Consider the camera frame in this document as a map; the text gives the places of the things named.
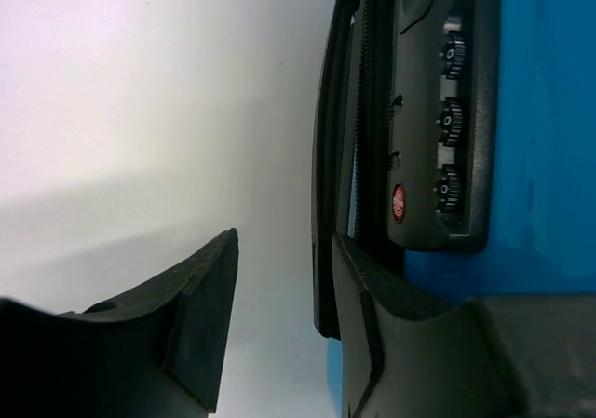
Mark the blue suitcase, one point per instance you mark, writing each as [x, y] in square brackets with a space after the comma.
[454, 144]

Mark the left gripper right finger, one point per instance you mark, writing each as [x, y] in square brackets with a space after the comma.
[407, 354]

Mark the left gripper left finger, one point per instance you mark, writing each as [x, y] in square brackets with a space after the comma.
[156, 350]

